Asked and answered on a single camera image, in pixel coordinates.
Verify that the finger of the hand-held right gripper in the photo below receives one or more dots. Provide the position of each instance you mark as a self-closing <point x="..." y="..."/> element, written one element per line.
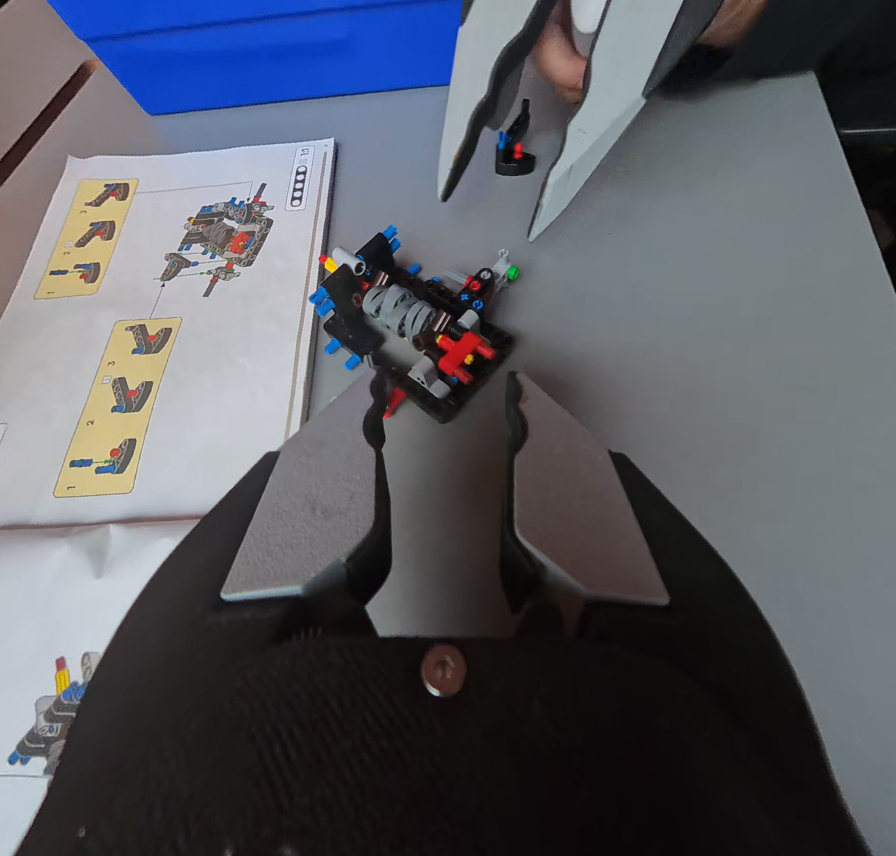
<point x="630" y="44"/>
<point x="490" y="30"/>

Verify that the blue plastic bin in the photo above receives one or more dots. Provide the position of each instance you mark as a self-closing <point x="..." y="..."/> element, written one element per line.
<point x="245" y="30"/>

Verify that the person's right hand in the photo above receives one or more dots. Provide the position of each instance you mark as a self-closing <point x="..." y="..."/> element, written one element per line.
<point x="563" y="65"/>

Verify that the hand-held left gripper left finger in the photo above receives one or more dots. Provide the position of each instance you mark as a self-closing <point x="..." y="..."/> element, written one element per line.
<point x="308" y="520"/>

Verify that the open lego instruction booklet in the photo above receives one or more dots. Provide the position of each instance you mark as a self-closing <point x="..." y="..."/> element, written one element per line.
<point x="210" y="345"/>

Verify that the black angled lego piece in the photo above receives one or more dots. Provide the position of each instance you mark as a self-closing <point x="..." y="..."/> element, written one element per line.
<point x="514" y="165"/>

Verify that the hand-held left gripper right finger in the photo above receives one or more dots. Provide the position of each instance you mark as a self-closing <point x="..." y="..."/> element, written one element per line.
<point x="581" y="520"/>

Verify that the black frame lego assembly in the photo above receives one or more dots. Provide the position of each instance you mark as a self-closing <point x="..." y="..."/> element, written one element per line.
<point x="413" y="310"/>

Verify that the person's right forearm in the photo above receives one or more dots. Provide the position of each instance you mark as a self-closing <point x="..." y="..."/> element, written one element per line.
<point x="826" y="16"/>

